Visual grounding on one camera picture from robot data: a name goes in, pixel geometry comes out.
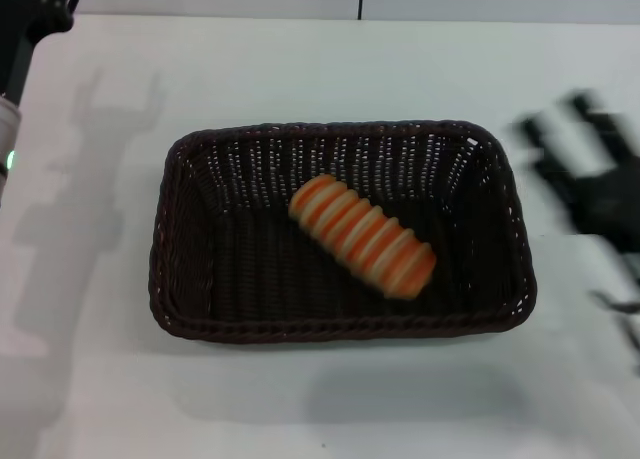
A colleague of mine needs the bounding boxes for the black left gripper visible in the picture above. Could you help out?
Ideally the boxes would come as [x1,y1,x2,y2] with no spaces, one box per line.
[0,0,89,108]

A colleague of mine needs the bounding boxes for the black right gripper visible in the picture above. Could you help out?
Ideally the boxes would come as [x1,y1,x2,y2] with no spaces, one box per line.
[508,91,640,255]

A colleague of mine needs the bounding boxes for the orange striped bread roll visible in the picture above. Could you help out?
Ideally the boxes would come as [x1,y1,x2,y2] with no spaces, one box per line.
[288,174,437,300]

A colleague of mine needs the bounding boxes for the dark brown wicker basket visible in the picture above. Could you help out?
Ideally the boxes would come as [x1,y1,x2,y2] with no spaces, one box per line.
[147,120,539,348]

